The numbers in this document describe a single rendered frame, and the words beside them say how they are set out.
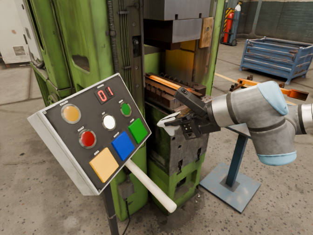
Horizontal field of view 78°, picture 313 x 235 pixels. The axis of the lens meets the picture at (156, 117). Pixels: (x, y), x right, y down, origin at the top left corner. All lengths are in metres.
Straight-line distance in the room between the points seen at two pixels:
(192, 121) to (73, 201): 1.48
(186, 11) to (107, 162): 0.73
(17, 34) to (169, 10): 5.43
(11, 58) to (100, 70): 5.40
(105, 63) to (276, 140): 0.72
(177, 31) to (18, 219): 1.75
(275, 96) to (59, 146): 0.55
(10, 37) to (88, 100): 5.57
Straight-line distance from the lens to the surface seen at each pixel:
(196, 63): 1.34
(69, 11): 1.25
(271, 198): 2.03
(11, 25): 6.12
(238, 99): 0.53
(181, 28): 0.98
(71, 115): 0.58
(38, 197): 2.04
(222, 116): 0.54
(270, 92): 0.52
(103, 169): 0.61
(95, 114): 0.63
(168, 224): 1.65
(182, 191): 1.63
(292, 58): 4.74
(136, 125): 0.74
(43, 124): 0.57
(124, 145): 0.67
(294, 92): 1.40
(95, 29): 0.89
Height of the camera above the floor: 1.43
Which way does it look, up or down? 31 degrees down
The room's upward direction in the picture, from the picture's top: straight up
